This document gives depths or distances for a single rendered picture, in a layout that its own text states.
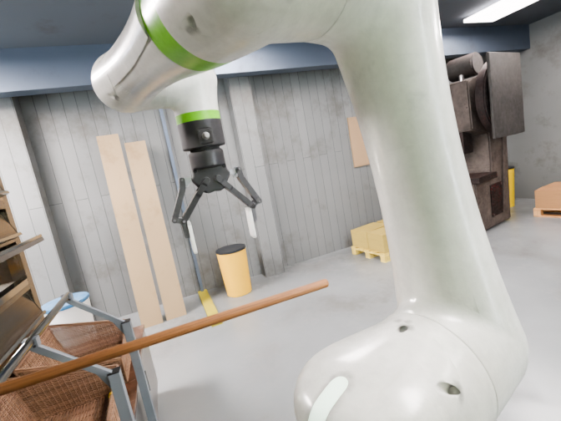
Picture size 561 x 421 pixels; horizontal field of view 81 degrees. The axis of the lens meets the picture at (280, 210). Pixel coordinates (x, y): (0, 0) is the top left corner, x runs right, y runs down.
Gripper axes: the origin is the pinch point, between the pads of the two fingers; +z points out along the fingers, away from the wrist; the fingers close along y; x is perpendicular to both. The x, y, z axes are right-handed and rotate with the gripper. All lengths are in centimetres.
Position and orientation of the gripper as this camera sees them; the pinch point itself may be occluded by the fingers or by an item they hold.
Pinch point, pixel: (224, 239)
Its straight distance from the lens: 75.9
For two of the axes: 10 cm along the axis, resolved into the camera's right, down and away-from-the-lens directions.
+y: 9.2, -2.3, 3.3
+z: 1.7, 9.7, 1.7
